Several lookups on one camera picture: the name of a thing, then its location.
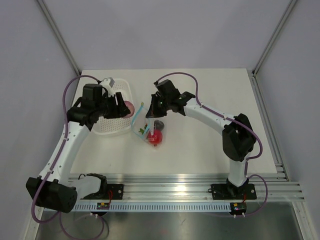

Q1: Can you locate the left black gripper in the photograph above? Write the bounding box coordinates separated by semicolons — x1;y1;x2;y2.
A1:
95;92;130;119

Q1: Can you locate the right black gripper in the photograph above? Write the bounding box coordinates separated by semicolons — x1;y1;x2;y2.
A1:
146;93;171;118

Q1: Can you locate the pink toy onion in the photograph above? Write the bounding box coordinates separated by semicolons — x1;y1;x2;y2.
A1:
123;101;135;119

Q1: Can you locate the clear zip top bag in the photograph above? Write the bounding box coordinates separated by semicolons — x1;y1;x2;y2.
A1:
130;102;167;148

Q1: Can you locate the red cherry tomato sprig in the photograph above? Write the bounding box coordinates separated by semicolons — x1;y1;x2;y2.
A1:
138;124;151;141

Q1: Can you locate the red toy apple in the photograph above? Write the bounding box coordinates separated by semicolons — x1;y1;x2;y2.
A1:
146;129;163;147

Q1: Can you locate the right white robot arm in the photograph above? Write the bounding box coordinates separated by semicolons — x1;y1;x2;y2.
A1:
146;79;257;199

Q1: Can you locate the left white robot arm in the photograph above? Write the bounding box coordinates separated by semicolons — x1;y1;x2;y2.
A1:
26;83;130;213

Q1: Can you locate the white perforated plastic basket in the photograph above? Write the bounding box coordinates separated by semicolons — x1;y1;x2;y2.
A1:
92;78;134;137

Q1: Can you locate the left small circuit board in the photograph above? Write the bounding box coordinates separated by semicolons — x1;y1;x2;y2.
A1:
96;202;110;210

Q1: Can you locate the small circuit board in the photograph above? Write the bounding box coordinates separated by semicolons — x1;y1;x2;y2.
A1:
230;202;247;216
96;202;110;210

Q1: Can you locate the right small circuit board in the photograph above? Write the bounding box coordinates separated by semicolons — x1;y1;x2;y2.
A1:
230;202;247;216

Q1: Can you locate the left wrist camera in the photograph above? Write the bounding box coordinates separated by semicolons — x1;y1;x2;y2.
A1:
101;77;115;95

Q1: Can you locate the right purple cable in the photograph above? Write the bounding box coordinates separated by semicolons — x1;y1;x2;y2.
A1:
153;72;270;218

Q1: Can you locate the purple cable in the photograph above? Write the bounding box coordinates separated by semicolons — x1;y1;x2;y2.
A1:
153;72;270;218
30;75;110;238

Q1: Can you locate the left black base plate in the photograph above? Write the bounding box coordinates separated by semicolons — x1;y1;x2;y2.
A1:
107;183;124;201

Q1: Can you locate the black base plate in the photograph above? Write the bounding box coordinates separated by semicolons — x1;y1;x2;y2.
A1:
207;183;257;200
107;183;124;201

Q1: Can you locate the white slotted cable duct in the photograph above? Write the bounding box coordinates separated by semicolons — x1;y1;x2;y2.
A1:
73;202;231;213

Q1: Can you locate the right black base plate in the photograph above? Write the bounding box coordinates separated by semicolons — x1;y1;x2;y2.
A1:
207;183;257;200

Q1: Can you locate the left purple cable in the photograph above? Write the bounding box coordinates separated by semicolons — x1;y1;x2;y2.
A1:
30;75;110;238

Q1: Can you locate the left aluminium frame post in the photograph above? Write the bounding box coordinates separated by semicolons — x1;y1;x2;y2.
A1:
35;0;82;76

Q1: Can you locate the aluminium frame post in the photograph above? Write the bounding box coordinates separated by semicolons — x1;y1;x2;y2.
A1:
252;0;299;77
35;0;82;76

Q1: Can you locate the aluminium mounting rail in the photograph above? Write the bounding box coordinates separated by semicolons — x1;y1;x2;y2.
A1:
105;172;305;202

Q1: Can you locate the right aluminium frame post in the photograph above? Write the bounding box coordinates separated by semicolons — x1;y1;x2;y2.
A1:
252;0;299;77

